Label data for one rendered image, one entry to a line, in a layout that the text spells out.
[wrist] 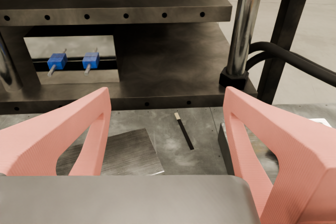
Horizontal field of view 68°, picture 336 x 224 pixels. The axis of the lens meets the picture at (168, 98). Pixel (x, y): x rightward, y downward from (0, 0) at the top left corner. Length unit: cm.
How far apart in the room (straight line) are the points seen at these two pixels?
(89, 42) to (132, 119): 29
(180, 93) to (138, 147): 38
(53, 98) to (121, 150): 44
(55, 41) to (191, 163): 55
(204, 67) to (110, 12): 40
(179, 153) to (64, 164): 27
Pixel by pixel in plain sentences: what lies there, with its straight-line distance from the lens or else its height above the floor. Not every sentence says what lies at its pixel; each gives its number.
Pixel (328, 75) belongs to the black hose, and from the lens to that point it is 81.
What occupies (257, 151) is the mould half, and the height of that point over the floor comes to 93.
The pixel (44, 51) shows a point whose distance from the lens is 89.
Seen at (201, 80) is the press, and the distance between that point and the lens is 89.
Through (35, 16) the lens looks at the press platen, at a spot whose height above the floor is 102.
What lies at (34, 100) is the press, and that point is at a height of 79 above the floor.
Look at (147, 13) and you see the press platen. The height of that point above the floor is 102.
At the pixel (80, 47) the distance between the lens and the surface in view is 84.
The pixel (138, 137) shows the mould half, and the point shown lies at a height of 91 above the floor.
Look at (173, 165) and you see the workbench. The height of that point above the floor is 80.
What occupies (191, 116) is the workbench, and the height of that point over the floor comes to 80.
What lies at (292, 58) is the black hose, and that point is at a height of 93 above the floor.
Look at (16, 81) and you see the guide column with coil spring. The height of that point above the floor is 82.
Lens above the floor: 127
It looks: 38 degrees down
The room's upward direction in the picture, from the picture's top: straight up
